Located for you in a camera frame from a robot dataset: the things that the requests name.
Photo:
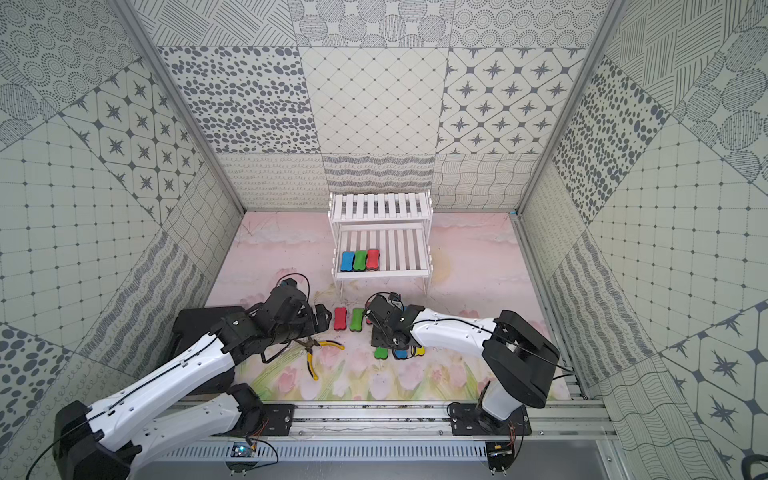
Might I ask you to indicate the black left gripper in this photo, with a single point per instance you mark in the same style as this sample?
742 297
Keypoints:
314 318

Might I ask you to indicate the white slatted two-tier shelf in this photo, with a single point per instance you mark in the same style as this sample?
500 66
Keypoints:
398 224

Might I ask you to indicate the red eraser top shelf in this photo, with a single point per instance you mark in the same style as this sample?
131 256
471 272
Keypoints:
340 319

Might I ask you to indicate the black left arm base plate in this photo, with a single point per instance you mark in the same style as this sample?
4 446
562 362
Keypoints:
264 420

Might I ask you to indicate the green eraser shelf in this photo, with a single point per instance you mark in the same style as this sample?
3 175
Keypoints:
357 320
360 261
381 353

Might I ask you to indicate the yellow handled pliers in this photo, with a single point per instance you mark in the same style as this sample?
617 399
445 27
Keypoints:
313 349

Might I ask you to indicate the red eraser shelf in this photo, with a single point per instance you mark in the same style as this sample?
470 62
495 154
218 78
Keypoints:
340 319
373 260

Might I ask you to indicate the green eraser top shelf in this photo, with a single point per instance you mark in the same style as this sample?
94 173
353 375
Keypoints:
357 320

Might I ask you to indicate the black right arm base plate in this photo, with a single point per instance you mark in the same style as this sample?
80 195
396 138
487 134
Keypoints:
470 420

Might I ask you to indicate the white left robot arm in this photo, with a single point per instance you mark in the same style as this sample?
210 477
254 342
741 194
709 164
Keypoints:
113 438

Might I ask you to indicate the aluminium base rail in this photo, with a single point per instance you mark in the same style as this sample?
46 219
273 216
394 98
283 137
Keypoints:
368 431

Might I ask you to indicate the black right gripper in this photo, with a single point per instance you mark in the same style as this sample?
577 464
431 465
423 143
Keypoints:
376 338

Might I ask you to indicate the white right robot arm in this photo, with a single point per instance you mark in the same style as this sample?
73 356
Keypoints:
522 360

